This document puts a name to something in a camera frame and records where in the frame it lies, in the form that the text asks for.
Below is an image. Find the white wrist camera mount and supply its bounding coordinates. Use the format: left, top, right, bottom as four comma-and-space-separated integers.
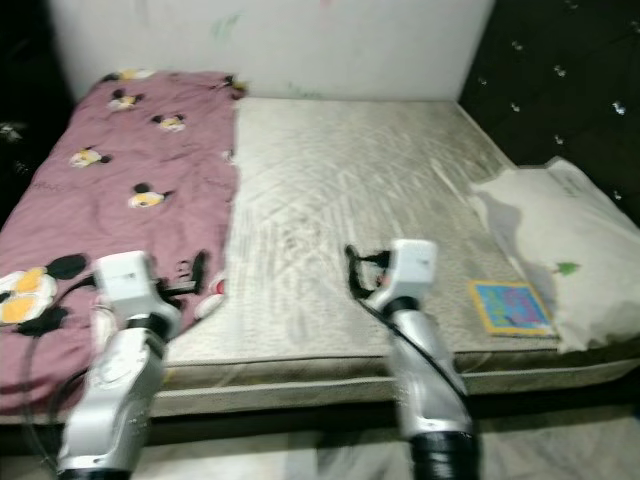
380, 238, 439, 301
93, 250, 166, 326

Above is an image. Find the grey quilted mattress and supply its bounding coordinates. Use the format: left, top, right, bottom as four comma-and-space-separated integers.
0, 98, 640, 416

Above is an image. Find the dark tufted headboard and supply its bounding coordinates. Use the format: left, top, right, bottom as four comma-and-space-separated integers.
458, 0, 640, 226

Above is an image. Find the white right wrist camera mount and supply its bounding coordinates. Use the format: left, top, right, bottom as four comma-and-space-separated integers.
380, 238, 439, 301

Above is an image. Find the white pillow with tree print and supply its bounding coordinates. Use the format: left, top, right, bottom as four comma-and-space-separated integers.
470, 158, 640, 353

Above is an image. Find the colourful children's book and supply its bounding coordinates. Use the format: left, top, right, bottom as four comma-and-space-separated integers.
467, 280, 558, 338

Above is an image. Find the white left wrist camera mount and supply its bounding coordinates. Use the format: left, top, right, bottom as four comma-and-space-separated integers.
93, 250, 166, 326

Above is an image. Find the pink cartoon mouse blanket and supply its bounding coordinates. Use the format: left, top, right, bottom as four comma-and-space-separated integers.
0, 70, 241, 416

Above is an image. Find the dark bed base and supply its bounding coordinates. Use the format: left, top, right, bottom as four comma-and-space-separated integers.
0, 372, 640, 441

